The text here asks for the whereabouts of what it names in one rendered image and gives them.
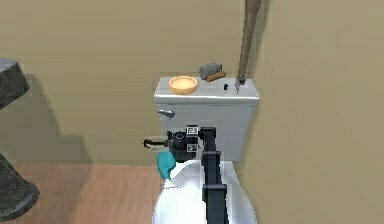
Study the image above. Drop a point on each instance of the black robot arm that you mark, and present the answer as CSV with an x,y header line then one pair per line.
x,y
211,173

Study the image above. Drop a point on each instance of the grey toilet paper roll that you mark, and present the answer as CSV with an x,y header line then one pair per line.
x,y
210,71

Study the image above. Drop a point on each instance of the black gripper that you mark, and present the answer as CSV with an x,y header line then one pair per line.
x,y
177,143

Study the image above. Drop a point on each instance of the small black knob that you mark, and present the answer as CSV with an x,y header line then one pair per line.
x,y
225,87

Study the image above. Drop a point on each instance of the orange round bowl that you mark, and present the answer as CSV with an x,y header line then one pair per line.
x,y
182,85

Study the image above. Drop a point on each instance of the white toilet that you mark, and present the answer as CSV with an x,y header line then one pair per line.
x,y
206,133

